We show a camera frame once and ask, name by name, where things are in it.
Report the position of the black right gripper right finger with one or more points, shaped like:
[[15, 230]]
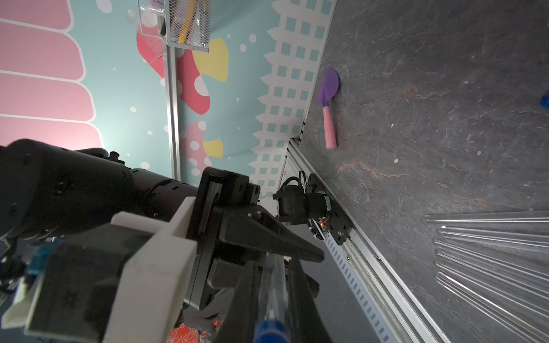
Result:
[[305, 322]]

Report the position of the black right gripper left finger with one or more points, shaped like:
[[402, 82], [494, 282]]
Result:
[[238, 326]]

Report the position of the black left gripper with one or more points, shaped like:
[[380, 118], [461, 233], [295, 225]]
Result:
[[223, 214]]

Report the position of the test tube with blue stopper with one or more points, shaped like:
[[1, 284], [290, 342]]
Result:
[[272, 322]]

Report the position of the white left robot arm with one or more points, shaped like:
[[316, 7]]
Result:
[[47, 191]]

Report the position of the purple pink toy spatula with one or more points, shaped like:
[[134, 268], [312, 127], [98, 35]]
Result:
[[327, 90]]

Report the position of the yellow black utility knife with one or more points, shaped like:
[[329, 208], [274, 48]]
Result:
[[190, 8]]

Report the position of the loose blue stopper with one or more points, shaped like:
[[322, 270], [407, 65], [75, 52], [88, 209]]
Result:
[[544, 101]]

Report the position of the aluminium front rail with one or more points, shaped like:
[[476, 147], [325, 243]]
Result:
[[390, 307]]

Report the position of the clear and mesh wall bin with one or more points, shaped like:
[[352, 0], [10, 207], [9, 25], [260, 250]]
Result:
[[161, 21]]

